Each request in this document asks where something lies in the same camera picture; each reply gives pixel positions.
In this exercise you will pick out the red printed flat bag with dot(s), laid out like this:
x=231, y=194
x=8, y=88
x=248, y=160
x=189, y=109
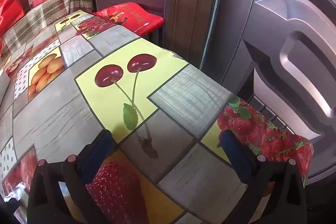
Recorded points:
x=136, y=19

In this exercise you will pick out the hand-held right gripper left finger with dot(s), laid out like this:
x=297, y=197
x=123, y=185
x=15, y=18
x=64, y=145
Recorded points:
x=97, y=158

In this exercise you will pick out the glossy red tote bag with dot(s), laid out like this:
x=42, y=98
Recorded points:
x=10, y=14

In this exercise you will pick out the plaid covered bench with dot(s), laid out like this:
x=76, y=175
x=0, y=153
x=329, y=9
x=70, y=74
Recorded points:
x=39, y=19

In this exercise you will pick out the fruit print tablecloth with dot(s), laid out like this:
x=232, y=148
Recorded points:
x=183, y=98

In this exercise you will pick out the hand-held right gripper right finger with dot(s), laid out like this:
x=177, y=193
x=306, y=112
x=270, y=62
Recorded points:
x=236, y=155

